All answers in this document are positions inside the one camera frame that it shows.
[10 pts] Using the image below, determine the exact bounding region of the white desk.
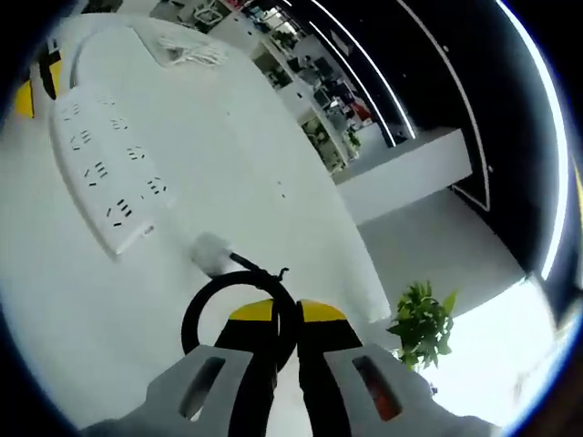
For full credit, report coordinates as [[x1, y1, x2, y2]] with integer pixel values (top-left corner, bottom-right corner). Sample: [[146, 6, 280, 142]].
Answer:
[[0, 13, 393, 437]]

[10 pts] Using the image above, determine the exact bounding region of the white power strip cable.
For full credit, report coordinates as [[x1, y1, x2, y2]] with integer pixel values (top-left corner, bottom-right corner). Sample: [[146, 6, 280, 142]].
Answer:
[[67, 25, 160, 92]]

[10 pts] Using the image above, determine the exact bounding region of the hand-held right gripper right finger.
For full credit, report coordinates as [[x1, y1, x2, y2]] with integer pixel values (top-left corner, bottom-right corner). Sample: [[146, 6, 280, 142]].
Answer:
[[296, 299, 435, 437]]

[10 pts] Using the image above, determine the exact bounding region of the long curved ceiling light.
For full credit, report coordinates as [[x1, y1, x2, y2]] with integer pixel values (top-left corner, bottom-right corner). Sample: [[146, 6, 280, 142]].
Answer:
[[495, 0, 570, 284]]

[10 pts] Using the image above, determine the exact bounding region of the black charger cable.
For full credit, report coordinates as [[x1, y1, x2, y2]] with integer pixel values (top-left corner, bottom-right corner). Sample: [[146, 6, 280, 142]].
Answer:
[[180, 252, 300, 365]]

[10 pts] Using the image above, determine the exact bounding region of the potted green plant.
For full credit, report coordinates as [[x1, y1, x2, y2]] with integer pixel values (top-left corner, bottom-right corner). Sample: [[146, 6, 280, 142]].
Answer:
[[386, 280, 459, 371]]

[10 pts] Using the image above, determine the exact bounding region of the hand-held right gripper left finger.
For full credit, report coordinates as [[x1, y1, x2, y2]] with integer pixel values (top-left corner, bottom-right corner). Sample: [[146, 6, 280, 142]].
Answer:
[[145, 299, 280, 437]]

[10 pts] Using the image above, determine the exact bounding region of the row of white office desks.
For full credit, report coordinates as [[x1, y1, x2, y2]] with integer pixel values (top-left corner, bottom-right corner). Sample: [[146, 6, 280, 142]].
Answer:
[[245, 0, 379, 174]]

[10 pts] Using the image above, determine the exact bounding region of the bundle of white cable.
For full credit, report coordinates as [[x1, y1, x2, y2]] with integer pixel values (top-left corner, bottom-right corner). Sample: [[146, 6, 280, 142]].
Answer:
[[152, 31, 229, 67]]

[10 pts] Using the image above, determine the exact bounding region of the white charger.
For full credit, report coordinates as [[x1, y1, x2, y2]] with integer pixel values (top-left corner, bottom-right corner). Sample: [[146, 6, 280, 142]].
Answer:
[[189, 231, 236, 278]]

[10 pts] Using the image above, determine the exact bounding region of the white square pillar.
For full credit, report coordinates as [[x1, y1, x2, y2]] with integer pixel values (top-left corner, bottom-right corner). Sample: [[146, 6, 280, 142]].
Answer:
[[336, 127, 473, 224]]

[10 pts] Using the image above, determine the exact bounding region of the white power strip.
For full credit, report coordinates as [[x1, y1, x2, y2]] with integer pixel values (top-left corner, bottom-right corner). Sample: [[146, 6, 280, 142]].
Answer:
[[48, 86, 178, 263]]

